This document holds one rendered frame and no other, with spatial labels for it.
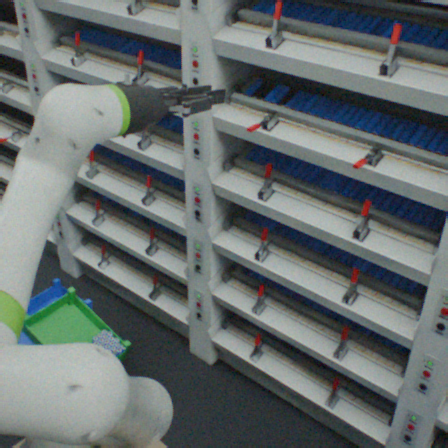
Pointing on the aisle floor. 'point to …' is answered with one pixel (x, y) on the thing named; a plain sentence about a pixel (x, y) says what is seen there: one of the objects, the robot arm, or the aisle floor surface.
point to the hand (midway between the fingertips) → (206, 95)
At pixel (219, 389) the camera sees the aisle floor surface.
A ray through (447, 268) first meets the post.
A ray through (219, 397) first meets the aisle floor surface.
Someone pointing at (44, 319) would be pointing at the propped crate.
